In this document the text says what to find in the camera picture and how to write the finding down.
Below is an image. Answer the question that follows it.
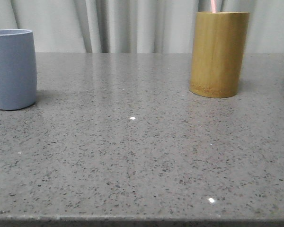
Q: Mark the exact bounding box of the grey-white curtain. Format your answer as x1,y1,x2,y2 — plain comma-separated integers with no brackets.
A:
0,0,284,53

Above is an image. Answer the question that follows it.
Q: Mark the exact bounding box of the blue plastic cup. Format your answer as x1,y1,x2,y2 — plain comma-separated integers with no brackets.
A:
0,29,37,111

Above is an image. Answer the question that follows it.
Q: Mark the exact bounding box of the bamboo cylinder holder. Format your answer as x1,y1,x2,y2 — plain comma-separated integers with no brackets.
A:
190,12,249,98

